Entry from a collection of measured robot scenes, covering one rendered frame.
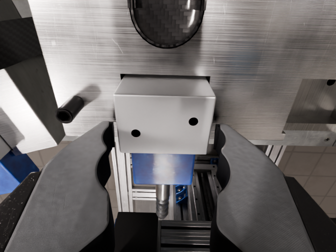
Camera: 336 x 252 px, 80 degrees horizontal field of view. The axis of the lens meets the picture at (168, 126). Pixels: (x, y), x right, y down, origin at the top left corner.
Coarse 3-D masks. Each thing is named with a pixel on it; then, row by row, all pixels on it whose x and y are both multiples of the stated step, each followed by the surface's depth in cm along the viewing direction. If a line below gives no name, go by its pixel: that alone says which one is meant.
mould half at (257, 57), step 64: (64, 0) 10; (256, 0) 10; (320, 0) 10; (64, 64) 12; (128, 64) 12; (192, 64) 12; (256, 64) 12; (320, 64) 12; (64, 128) 14; (256, 128) 14
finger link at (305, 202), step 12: (288, 180) 8; (300, 192) 7; (300, 204) 7; (312, 204) 7; (300, 216) 6; (312, 216) 6; (324, 216) 6; (312, 228) 6; (324, 228) 6; (312, 240) 6; (324, 240) 6
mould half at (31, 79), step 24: (0, 0) 16; (0, 72) 15; (24, 72) 17; (0, 96) 16; (24, 96) 16; (48, 96) 19; (0, 120) 17; (24, 120) 17; (48, 120) 18; (24, 144) 19; (48, 144) 19
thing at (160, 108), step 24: (120, 96) 10; (144, 96) 10; (168, 96) 10; (192, 96) 10; (120, 120) 10; (144, 120) 10; (168, 120) 10; (192, 120) 11; (120, 144) 11; (144, 144) 11; (168, 144) 11; (192, 144) 11; (144, 168) 14; (168, 168) 14; (192, 168) 14; (168, 192) 17
